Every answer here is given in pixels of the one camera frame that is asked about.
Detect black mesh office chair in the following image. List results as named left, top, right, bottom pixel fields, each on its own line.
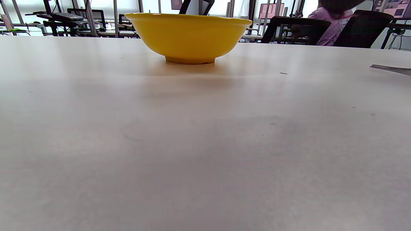
left=261, top=16, right=332, bottom=45

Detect black keyboard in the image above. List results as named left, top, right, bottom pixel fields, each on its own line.
left=49, top=12, right=85, bottom=22

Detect metal tweezers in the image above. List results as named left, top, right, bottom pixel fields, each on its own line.
left=370, top=64, right=411, bottom=77

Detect yellow plastic bowl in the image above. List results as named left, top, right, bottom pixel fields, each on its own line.
left=125, top=13, right=253, bottom=64

